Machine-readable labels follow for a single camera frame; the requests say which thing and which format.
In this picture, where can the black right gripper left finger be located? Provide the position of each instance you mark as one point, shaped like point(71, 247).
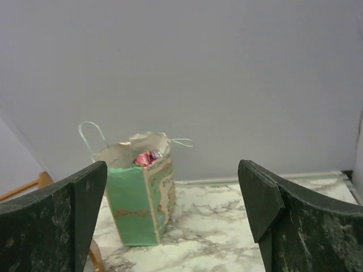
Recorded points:
point(50, 229)

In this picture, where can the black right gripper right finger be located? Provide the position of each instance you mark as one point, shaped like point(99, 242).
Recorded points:
point(298, 229)

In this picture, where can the green paper gift bag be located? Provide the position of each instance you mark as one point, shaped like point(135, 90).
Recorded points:
point(141, 200)

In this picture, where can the pink purple snack packet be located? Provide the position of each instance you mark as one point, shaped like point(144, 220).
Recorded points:
point(146, 158)

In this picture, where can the orange wooden rack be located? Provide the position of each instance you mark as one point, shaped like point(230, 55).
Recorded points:
point(94, 260)

